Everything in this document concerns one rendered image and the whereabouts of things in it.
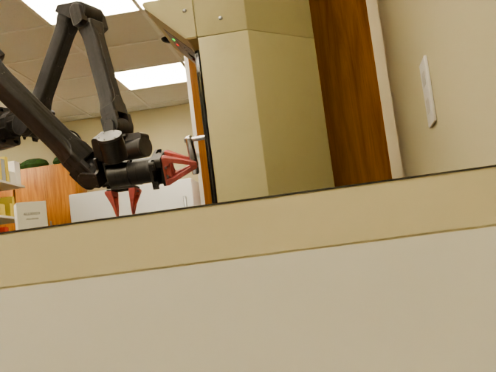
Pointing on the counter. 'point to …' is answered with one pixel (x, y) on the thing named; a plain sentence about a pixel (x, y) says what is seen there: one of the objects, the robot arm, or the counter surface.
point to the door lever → (193, 149)
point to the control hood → (175, 20)
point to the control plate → (181, 46)
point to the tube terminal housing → (263, 97)
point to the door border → (207, 127)
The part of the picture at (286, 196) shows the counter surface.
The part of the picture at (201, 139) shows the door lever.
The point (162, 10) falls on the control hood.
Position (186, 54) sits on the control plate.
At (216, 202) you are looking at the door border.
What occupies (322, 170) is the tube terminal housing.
